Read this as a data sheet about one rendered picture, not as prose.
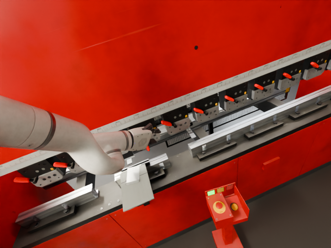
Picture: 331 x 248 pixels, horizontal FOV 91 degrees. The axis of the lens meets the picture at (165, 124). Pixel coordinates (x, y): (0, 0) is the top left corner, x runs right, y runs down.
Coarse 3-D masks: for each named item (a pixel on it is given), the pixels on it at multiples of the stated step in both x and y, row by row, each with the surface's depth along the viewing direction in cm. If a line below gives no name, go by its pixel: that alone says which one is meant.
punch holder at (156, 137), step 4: (148, 120) 90; (152, 120) 90; (136, 124) 89; (140, 124) 90; (144, 124) 91; (152, 124) 92; (132, 128) 90; (152, 136) 96; (156, 136) 97; (160, 136) 98; (156, 140) 99
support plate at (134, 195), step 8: (144, 168) 107; (120, 176) 107; (144, 176) 102; (136, 184) 99; (144, 184) 98; (128, 192) 96; (136, 192) 95; (144, 192) 93; (152, 192) 92; (128, 200) 92; (136, 200) 91; (144, 200) 90; (128, 208) 88
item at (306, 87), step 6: (324, 72) 172; (330, 72) 167; (312, 78) 186; (318, 78) 180; (324, 78) 175; (330, 78) 169; (300, 84) 202; (306, 84) 195; (312, 84) 188; (318, 84) 182; (324, 84) 177; (330, 84) 171; (300, 90) 204; (306, 90) 197; (312, 90) 191; (300, 96) 208
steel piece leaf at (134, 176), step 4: (128, 172) 108; (132, 172) 107; (136, 172) 106; (128, 176) 105; (132, 176) 104; (136, 176) 103; (128, 180) 103; (132, 180) 102; (136, 180) 99; (128, 184) 100
